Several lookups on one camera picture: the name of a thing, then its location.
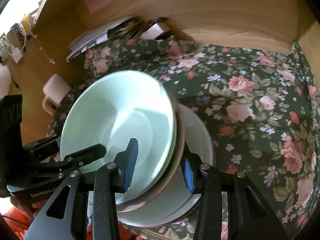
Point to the yellow hair accessory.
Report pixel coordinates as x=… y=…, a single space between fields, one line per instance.
x=27 y=21

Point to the white fluffy plush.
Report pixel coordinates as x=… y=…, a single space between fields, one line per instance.
x=3 y=80

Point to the orange cloth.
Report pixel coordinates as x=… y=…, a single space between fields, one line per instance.
x=15 y=217

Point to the white tag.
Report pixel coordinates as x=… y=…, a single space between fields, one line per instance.
x=16 y=54

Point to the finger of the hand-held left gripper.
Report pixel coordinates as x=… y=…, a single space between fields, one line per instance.
x=42 y=146
x=87 y=153

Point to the stack of papers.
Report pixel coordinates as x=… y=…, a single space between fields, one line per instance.
x=97 y=36

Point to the dark floral tablecloth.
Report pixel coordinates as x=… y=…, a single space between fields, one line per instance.
x=250 y=92

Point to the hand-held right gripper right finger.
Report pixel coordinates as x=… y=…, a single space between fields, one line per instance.
x=187 y=172

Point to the brown plate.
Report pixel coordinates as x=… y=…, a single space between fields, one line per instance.
x=178 y=135

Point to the light green bowl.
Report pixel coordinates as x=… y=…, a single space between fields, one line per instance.
x=105 y=110

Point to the beige cylindrical container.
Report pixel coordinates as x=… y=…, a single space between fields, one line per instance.
x=56 y=88

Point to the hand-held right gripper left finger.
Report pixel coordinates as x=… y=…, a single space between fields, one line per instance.
x=130 y=165

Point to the small white card box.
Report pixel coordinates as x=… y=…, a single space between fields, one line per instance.
x=156 y=30

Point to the light green plate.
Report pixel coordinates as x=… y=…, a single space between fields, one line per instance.
x=197 y=140

